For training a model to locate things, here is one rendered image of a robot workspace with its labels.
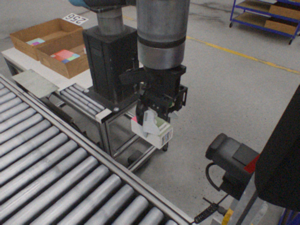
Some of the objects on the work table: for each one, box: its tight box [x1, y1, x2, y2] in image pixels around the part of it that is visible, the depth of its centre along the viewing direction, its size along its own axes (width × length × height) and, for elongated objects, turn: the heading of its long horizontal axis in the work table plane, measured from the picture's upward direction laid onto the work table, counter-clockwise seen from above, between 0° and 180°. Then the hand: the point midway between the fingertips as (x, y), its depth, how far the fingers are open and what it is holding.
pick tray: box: [36, 29, 90, 79], centre depth 145 cm, size 28×38×10 cm
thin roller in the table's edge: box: [69, 86, 107, 110], centre depth 120 cm, size 2×28×2 cm, turn 49°
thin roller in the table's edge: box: [65, 88, 102, 113], centre depth 118 cm, size 2×28×2 cm, turn 49°
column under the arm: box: [82, 24, 144, 115], centre depth 111 cm, size 26×26×33 cm
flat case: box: [25, 38, 45, 47], centre depth 155 cm, size 14×19×2 cm
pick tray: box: [9, 18, 83, 61], centre depth 159 cm, size 28×38×10 cm
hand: (152, 125), depth 61 cm, fingers closed on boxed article, 6 cm apart
